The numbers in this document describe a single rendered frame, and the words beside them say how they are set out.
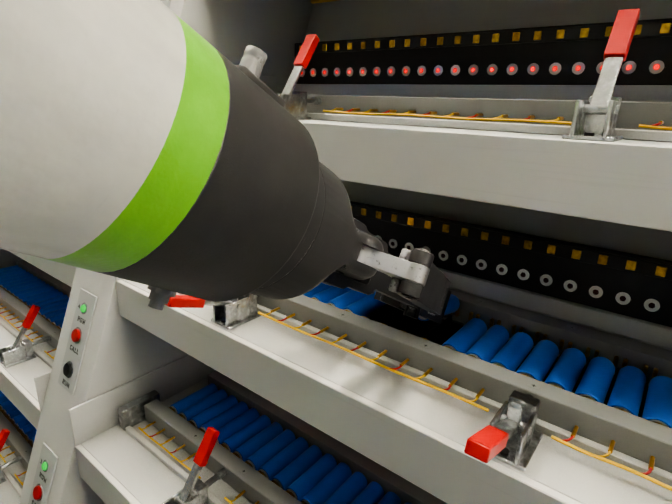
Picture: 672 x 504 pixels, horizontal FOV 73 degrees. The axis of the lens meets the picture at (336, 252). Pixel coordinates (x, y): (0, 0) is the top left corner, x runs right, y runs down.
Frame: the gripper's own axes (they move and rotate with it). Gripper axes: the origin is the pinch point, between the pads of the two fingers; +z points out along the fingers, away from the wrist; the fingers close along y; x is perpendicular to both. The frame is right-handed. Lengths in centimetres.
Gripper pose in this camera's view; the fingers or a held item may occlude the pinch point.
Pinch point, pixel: (414, 294)
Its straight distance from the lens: 38.3
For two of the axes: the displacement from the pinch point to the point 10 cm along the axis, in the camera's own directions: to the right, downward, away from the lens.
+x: -3.4, 9.4, -1.0
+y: -7.8, -2.2, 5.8
